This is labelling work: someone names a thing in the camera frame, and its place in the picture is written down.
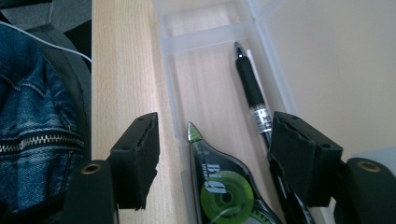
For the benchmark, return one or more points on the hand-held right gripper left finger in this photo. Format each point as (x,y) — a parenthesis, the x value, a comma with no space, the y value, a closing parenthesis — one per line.
(135,161)

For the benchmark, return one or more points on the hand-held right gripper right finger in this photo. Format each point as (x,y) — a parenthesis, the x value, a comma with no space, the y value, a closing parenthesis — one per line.
(299,158)

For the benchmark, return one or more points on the green correction tape dispenser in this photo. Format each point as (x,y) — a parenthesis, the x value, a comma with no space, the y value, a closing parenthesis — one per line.
(224,189)

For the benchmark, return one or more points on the black pen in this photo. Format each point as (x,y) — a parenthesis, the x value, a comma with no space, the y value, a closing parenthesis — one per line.
(250,84)

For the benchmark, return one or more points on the translucent plastic pencil box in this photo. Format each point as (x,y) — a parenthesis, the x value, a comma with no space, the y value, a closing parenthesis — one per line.
(205,93)

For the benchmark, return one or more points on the blue denim garment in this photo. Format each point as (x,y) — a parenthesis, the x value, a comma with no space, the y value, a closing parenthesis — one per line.
(31,124)

